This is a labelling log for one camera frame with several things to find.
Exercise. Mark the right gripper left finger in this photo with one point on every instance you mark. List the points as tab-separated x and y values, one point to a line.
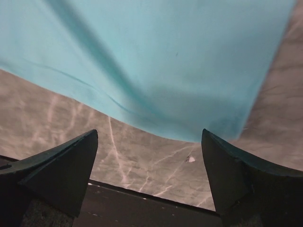
47	189

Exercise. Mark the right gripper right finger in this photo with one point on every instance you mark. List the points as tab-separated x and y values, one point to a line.
249	191

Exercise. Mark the turquoise t-shirt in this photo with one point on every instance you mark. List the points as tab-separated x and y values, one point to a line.
168	67

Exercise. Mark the black base bar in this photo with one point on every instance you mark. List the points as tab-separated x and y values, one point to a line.
105	205

